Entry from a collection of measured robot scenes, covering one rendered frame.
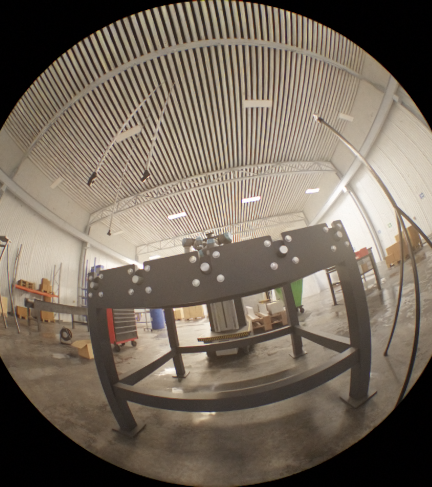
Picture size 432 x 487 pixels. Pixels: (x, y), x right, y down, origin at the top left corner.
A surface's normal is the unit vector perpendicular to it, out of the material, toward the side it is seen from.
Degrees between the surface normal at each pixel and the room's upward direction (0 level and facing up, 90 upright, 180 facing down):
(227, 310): 90
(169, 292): 90
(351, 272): 90
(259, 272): 90
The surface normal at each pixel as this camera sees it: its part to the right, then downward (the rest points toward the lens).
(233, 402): -0.12, -0.37
